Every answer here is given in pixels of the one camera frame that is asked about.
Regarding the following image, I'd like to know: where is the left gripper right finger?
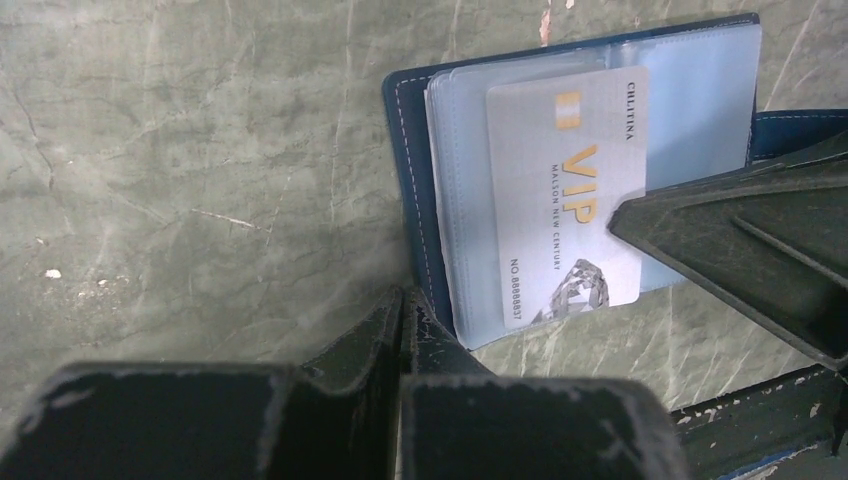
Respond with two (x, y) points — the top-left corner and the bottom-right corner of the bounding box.
(399, 289), (690, 479)

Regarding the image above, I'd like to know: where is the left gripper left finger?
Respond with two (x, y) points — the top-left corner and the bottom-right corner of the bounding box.
(1, 288), (404, 479)

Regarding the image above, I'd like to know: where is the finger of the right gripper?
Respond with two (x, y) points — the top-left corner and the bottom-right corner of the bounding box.
(608, 133), (847, 371)

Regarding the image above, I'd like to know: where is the blue card holder wallet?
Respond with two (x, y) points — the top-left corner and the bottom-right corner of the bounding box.
(383, 13), (847, 350)

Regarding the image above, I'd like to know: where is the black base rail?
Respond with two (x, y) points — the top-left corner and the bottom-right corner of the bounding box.
(671, 366), (845, 479)

